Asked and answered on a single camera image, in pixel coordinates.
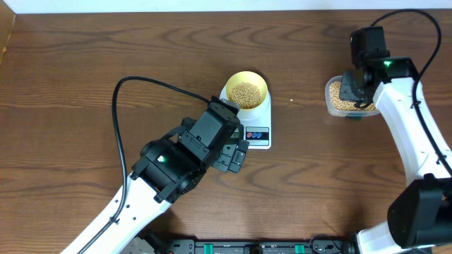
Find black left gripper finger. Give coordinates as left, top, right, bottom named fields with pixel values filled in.
left=212, top=145, right=237, bottom=172
left=228, top=140, right=249, bottom=174

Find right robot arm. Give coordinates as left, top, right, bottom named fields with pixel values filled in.
left=340, top=27, right=451, bottom=253

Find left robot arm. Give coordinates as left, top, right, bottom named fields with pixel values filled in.
left=64, top=97, right=249, bottom=253

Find white digital kitchen scale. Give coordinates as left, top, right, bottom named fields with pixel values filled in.
left=220, top=87, right=272, bottom=150

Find soybeans in bowl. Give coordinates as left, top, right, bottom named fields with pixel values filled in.
left=230, top=83, right=261, bottom=109

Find yellow bowl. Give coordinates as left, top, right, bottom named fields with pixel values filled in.
left=225, top=71, right=270, bottom=111

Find soybeans in container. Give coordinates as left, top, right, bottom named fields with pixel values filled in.
left=329, top=81, right=376, bottom=111

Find clear plastic container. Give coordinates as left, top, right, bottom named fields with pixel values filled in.
left=325, top=75, right=379, bottom=118

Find green tape label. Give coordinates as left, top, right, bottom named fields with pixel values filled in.
left=346, top=116, right=362, bottom=121

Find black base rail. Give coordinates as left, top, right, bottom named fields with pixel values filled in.
left=119, top=231, right=434, bottom=254

